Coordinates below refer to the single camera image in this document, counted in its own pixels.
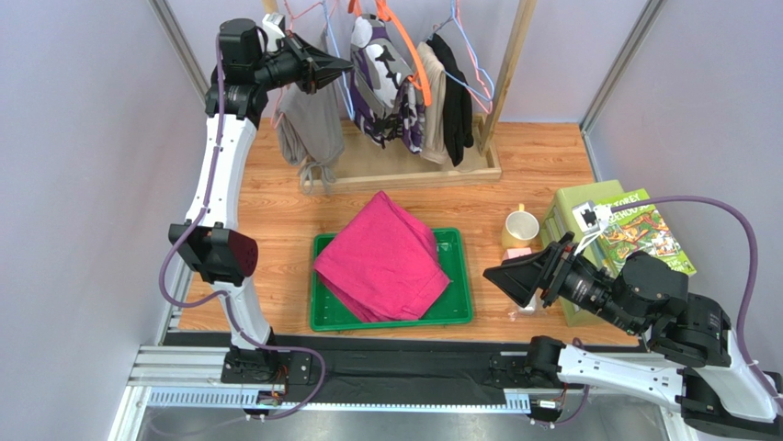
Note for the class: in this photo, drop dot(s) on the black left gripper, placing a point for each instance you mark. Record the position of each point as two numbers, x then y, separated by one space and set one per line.
315 65

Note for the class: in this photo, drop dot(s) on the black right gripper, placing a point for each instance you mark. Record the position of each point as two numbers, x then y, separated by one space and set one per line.
551 273

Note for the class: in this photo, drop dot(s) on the pink trousers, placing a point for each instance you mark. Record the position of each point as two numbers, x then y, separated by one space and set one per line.
383 266

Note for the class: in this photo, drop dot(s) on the light blue wire hanger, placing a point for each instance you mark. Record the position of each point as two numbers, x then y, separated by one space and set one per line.
344 65

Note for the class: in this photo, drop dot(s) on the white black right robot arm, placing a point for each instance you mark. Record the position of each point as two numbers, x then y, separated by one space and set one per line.
707 382

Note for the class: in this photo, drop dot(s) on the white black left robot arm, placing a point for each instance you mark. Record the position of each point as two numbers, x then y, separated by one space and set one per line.
252 59

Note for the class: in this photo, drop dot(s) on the grey hanging trousers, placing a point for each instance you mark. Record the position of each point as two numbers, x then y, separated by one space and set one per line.
310 134

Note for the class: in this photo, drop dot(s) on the orange plastic hanger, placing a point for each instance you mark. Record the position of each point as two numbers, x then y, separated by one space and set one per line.
403 43

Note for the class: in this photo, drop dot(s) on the pink power socket cube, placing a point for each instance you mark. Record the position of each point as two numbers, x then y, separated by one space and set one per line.
512 253

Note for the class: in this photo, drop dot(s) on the clear bag with white item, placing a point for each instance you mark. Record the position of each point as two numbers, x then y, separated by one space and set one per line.
533 309

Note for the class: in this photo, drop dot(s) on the yellow ceramic mug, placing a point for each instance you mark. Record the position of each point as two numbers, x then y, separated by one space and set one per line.
520 228

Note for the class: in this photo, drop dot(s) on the green plastic tray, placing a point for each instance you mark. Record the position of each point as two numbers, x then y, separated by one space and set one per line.
454 306

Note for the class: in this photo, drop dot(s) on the camouflage hanging garment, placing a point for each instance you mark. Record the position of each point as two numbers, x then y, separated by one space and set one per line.
406 126

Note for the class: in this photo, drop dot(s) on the green treehouse book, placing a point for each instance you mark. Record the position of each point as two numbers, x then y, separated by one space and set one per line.
633 230

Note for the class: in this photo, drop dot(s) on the beige hanging garment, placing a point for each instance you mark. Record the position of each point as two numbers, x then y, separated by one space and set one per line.
434 149

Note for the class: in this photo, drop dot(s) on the black hanging garment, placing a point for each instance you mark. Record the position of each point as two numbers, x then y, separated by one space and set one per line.
457 111

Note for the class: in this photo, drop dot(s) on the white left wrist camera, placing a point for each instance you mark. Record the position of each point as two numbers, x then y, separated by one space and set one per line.
273 26

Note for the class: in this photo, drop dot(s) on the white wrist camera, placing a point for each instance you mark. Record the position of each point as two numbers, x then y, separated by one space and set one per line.
273 26
592 219

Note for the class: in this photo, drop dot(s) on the pink wire hanger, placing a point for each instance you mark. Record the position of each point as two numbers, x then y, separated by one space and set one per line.
292 17

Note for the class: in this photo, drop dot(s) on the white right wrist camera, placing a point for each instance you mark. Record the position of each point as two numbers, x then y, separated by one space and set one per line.
592 219

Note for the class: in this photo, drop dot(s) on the blue wire hanger on rack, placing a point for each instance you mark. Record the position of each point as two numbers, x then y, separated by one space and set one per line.
437 28

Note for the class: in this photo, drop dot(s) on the red wire hanger on rack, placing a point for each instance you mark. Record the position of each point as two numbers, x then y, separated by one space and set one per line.
483 96

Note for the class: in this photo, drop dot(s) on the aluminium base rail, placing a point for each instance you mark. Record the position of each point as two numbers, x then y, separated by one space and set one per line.
369 389

